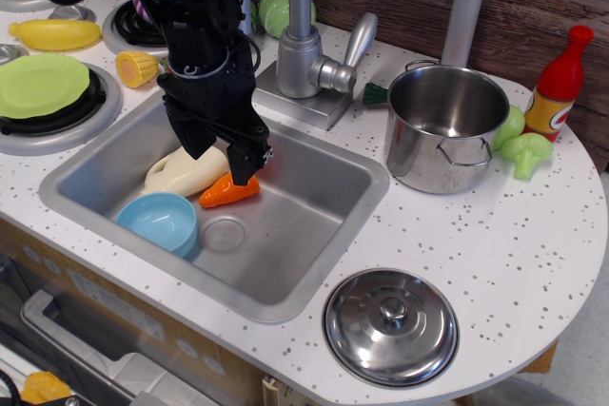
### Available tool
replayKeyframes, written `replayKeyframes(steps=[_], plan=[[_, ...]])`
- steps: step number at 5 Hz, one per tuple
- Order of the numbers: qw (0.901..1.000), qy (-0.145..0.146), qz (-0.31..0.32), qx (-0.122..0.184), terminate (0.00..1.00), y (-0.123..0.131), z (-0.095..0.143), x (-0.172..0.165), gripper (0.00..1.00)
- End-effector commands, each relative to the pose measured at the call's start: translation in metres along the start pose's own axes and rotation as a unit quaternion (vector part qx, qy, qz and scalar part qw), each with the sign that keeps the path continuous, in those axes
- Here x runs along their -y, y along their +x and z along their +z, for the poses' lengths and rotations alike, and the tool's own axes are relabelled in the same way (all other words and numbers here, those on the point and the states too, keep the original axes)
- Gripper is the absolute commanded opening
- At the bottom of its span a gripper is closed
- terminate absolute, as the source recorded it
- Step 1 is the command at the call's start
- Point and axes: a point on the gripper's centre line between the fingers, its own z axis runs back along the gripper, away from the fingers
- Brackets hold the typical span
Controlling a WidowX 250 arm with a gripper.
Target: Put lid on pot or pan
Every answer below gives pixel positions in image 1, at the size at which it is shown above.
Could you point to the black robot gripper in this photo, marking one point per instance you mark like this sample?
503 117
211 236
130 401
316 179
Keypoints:
208 95

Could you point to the steel pot lid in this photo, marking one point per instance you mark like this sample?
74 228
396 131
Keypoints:
390 328

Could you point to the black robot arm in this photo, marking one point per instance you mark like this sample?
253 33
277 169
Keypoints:
221 16

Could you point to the stainless steel pot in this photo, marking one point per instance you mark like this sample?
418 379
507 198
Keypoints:
441 122

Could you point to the orange toy carrot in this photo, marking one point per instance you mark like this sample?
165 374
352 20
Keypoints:
225 191

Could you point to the cream toy milk jug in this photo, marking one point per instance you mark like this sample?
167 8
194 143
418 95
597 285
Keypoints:
180 174

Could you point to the light blue bowl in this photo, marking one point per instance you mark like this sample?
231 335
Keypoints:
166 219

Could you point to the silver toy faucet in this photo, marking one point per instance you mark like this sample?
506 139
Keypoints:
304 83

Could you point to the silver sink basin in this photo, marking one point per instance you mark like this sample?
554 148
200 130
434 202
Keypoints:
262 249

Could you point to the yellow toy corn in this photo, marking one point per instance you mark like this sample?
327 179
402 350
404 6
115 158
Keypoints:
135 68

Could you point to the green toy cabbage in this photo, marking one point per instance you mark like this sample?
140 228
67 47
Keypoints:
274 16

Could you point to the middle stove burner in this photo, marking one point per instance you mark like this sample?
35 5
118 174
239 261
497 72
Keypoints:
125 30

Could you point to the dark green toy piece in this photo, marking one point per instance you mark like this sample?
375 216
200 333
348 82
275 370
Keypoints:
374 95

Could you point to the purple toy onion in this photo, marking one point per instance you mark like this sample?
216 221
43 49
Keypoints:
141 11

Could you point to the light green plate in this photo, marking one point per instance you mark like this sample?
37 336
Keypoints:
40 85

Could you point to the yellow toy banana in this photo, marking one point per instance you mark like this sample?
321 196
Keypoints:
56 34

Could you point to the silver stove knob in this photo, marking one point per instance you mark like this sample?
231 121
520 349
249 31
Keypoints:
73 12

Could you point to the light green toy vegetable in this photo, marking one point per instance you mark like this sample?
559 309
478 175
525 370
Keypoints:
512 127

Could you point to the yellow toy bottom left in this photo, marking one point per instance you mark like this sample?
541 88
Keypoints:
41 387

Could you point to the green toy broccoli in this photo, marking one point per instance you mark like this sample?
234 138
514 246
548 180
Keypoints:
526 152

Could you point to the red toy ketchup bottle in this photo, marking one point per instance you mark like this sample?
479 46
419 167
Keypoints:
558 87

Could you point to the oven door handle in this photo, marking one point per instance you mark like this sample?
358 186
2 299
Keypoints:
109 372

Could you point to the silver post right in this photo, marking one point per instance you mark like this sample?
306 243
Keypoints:
460 32

